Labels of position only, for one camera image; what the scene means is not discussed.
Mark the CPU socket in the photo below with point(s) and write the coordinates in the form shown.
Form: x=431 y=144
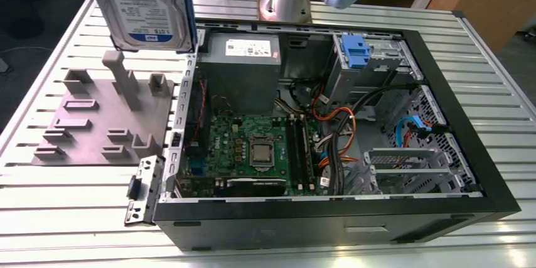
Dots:
x=263 y=138

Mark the green motherboard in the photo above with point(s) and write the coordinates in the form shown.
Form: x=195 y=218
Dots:
x=226 y=130

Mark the black graphics card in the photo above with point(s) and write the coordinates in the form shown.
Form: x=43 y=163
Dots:
x=251 y=186

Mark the blue drive latch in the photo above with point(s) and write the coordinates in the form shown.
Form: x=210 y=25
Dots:
x=355 y=51

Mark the metal drive cage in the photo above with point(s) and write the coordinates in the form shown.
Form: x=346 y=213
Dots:
x=347 y=86

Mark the silver CPU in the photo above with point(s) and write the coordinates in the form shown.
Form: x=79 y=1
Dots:
x=263 y=155

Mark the metal disk bay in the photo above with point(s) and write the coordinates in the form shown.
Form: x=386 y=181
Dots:
x=402 y=171

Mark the black RAM slot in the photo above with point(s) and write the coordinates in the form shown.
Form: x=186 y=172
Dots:
x=295 y=152
x=307 y=155

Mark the black chair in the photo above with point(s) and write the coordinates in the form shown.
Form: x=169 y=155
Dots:
x=17 y=29

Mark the black PC case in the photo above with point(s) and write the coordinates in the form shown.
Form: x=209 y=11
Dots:
x=294 y=227

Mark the grey parts rack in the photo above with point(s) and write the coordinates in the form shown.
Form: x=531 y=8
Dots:
x=109 y=117

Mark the black chair caster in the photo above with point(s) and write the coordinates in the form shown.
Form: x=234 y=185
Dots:
x=530 y=34

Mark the metal slot bracket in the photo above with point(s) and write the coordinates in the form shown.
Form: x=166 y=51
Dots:
x=147 y=186

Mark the grey power supply unit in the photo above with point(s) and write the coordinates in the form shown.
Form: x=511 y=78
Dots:
x=239 y=86

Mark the hard disk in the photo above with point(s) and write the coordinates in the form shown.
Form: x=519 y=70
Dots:
x=142 y=7

